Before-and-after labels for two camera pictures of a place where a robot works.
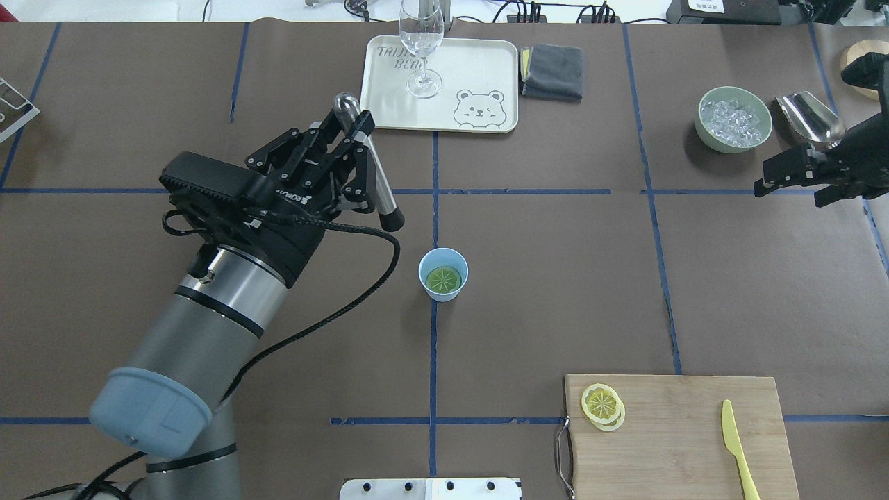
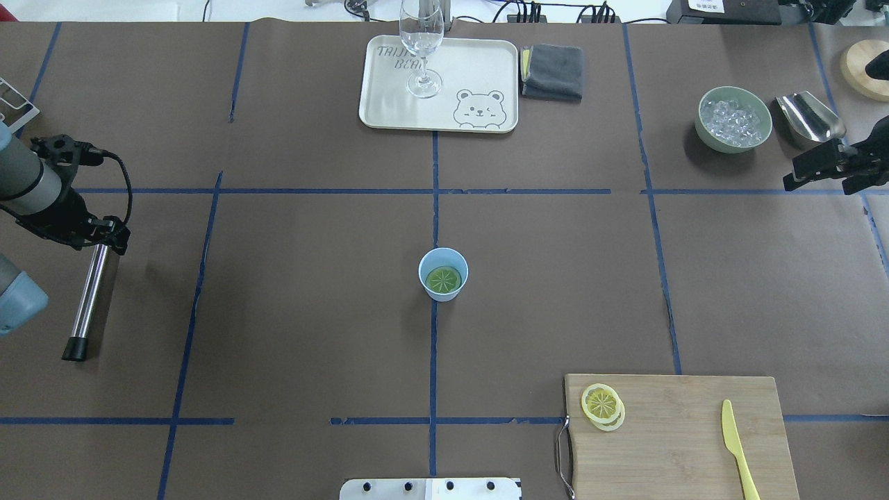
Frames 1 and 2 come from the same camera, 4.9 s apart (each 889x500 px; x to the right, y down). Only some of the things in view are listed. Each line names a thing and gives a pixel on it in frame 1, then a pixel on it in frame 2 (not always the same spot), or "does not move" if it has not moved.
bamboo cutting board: x=647 y=437 does not move
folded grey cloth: x=552 y=71 does not move
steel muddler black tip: x=346 y=106 -> x=76 y=350
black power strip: x=543 y=19 does not move
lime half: x=443 y=279 does not move
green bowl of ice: x=731 y=119 does not move
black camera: x=224 y=192 -> x=62 y=149
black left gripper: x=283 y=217 -> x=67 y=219
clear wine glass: x=421 y=31 does not move
